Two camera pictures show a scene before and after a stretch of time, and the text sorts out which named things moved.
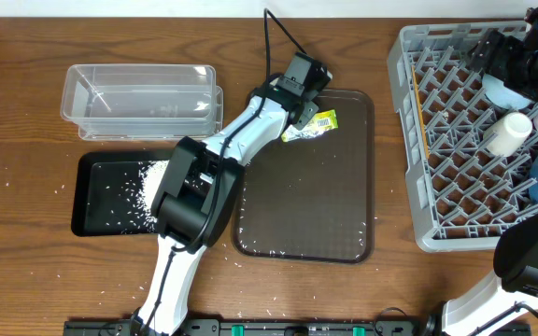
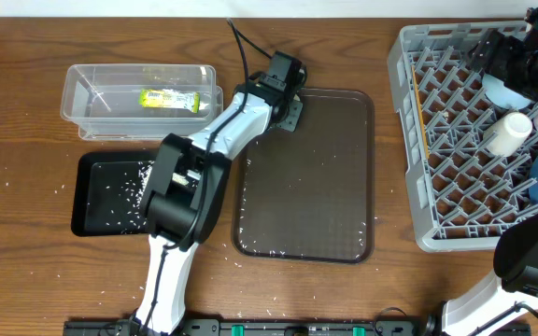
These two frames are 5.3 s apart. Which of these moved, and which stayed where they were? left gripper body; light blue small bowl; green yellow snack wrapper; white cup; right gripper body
Moved: left gripper body; green yellow snack wrapper
Stayed: light blue small bowl; white cup; right gripper body
